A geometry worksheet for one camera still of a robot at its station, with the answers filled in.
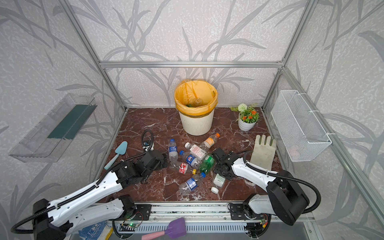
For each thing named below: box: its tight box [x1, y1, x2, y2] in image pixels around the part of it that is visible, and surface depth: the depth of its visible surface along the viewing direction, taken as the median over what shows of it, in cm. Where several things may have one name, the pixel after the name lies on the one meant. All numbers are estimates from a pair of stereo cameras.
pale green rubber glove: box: [250, 134, 277, 171], surface depth 98 cm
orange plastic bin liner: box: [174, 79, 219, 117], surface depth 98 cm
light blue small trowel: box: [104, 141, 128, 170], surface depth 98 cm
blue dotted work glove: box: [78, 220, 107, 240], surface depth 69 cm
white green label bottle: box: [210, 173, 226, 195], surface depth 82 cm
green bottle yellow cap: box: [199, 155, 215, 174], surface depth 88 cm
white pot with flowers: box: [230, 103, 260, 132], surface depth 101 cm
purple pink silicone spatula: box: [141, 217, 187, 240], surface depth 70 cm
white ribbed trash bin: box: [178, 109, 215, 136], surface depth 95 cm
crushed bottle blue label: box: [178, 174, 202, 196], surface depth 81 cm
